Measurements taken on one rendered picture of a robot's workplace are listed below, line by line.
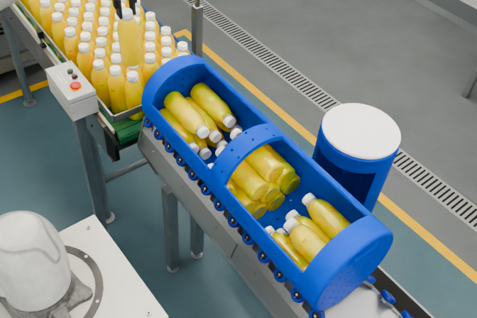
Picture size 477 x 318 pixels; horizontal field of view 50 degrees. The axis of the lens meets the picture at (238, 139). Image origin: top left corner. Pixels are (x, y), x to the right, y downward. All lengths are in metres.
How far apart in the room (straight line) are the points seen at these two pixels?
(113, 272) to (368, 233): 0.66
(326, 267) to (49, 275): 0.63
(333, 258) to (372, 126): 0.71
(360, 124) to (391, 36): 2.55
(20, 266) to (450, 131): 2.96
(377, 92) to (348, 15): 0.99
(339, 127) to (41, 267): 1.09
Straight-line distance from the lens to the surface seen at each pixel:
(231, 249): 1.64
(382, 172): 1.84
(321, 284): 1.29
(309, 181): 1.59
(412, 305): 2.54
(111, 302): 1.36
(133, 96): 1.89
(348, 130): 1.81
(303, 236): 1.36
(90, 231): 1.49
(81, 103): 1.82
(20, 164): 3.17
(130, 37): 1.68
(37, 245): 1.18
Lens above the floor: 2.25
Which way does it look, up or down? 45 degrees down
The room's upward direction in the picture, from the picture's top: 5 degrees clockwise
